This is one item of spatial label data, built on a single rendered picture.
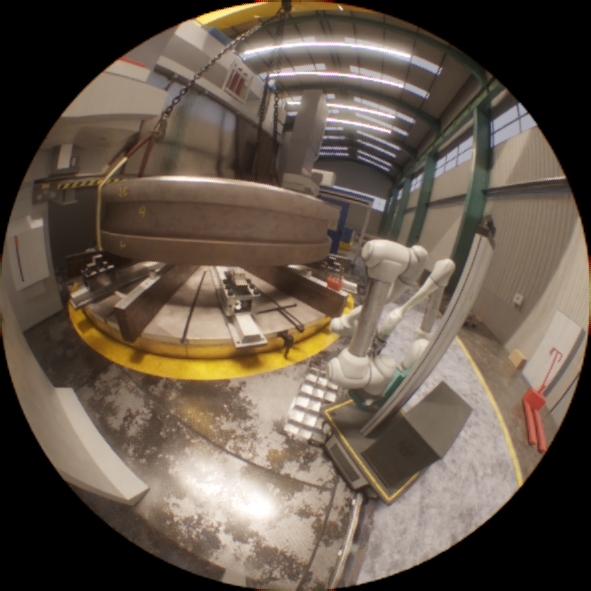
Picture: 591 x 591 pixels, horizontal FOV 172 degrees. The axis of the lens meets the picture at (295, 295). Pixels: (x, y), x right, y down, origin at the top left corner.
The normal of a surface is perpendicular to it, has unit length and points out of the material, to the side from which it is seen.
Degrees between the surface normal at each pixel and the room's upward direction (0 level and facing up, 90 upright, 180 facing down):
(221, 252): 90
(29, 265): 90
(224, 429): 0
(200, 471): 0
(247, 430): 0
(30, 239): 90
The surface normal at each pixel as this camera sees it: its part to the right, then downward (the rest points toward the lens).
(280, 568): 0.21, -0.88
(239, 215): 0.45, 0.47
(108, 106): 0.93, 0.31
